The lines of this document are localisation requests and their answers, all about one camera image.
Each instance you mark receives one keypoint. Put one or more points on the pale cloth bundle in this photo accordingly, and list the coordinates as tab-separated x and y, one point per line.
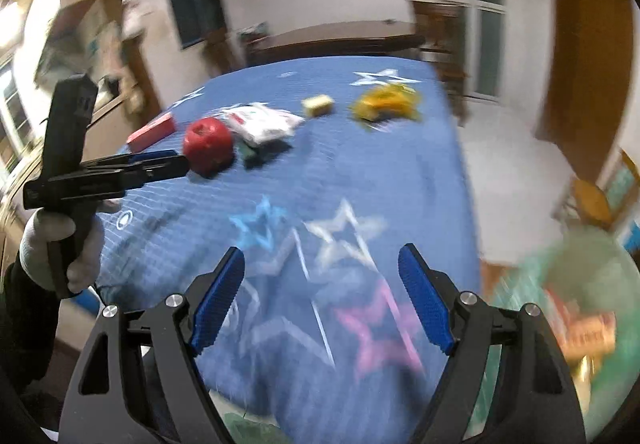
135	17

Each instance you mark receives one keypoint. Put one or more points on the person's left hand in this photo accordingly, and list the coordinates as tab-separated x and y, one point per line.
35	249

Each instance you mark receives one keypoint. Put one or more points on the dark wooden side chair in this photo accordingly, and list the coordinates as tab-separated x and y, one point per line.
220	49

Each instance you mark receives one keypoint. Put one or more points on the yellow crumpled packet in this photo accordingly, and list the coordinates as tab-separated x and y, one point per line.
385	102

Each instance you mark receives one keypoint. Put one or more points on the red flat box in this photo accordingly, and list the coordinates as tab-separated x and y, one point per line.
152	132

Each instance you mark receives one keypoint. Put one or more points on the yellow wooden chair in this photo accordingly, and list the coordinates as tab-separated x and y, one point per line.
595	199

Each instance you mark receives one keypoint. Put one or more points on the brown wooden door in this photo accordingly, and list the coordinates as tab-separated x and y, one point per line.
580	49

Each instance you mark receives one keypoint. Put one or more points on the yellow sponge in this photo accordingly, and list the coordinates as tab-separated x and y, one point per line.
318	105

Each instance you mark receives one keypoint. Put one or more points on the white red printed packet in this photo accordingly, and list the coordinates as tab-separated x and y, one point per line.
265	122

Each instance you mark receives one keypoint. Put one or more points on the dark wooden high-back chair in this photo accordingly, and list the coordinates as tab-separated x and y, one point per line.
435	24

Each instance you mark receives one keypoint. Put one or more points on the person's left forearm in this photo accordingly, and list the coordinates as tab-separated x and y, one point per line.
25	324

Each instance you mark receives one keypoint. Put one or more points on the green plastic bin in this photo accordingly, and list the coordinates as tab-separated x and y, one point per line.
590	254

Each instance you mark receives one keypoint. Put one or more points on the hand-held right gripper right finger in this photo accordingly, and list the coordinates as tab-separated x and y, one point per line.
425	294

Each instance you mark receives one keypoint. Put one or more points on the red apple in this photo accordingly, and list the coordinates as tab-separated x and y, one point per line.
207	144

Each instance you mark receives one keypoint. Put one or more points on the clutter on wooden table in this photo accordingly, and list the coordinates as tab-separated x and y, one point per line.
254	29

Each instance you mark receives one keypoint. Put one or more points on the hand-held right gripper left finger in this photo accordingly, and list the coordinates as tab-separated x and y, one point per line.
220	294

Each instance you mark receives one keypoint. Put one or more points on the blue star printed blanket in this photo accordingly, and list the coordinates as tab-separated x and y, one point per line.
325	164

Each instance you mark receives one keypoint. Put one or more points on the green packet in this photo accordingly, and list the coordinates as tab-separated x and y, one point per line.
250	153

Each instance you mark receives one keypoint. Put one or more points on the brown wooden cabinet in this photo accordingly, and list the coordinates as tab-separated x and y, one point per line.
135	69

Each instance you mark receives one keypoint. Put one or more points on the orange red packet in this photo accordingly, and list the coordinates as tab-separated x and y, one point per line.
585	329

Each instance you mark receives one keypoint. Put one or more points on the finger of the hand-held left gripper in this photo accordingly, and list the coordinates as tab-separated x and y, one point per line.
150	157
160	172

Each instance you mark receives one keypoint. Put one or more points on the dark wooden table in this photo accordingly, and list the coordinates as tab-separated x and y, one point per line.
325	37

